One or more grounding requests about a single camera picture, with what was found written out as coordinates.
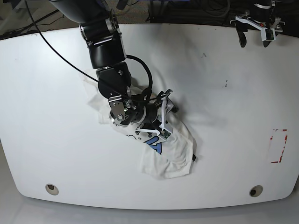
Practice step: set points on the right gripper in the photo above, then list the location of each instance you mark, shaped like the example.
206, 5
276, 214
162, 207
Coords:
149, 113

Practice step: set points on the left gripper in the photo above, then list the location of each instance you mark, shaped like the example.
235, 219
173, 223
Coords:
265, 22

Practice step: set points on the white printed T-shirt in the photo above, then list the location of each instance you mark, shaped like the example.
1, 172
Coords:
160, 159

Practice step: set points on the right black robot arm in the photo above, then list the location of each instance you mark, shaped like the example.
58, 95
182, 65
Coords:
100, 29

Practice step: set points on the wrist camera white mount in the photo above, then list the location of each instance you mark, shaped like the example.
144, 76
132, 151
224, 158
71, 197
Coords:
163, 121
268, 31

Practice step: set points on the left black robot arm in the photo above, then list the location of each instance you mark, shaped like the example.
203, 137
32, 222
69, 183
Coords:
261, 8

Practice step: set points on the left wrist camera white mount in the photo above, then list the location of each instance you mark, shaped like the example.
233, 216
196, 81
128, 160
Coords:
268, 31

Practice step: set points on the table cable grommet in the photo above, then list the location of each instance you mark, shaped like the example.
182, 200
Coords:
52, 189
256, 191

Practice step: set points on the red tape rectangle marker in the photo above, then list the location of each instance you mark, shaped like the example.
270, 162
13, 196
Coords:
277, 145

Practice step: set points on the right table cable grommet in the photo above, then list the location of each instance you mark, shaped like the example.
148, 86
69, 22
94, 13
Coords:
256, 191

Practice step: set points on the left table cable grommet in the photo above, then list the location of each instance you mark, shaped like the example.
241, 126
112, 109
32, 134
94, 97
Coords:
52, 189

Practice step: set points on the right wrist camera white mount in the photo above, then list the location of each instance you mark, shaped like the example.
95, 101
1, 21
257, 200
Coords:
163, 121

